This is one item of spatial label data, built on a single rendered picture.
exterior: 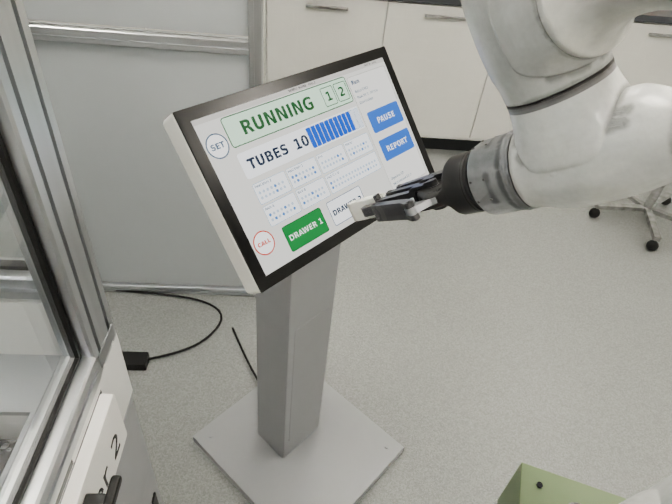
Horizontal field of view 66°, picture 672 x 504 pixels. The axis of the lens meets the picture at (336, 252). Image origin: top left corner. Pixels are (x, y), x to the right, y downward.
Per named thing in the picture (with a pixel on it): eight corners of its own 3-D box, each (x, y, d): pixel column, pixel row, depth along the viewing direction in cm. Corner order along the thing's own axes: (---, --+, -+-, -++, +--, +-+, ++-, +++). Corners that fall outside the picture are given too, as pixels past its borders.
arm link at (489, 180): (495, 145, 53) (449, 159, 58) (526, 223, 56) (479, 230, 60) (532, 115, 59) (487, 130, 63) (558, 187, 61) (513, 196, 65)
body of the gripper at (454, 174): (490, 137, 63) (431, 155, 70) (455, 164, 58) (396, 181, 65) (512, 191, 65) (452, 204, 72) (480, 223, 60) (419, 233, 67)
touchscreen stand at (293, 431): (402, 452, 168) (490, 189, 103) (304, 561, 141) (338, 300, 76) (295, 362, 192) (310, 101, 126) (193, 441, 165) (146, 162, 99)
